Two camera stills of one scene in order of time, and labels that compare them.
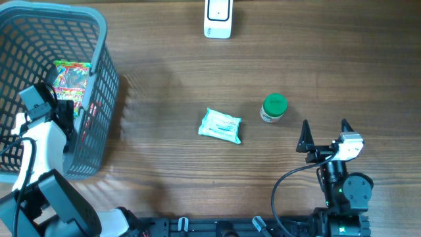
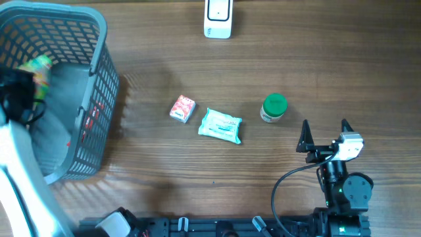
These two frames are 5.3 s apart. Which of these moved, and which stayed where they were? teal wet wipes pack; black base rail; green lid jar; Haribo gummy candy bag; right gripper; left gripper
Moved: left gripper; Haribo gummy candy bag
Stayed: green lid jar; right gripper; teal wet wipes pack; black base rail
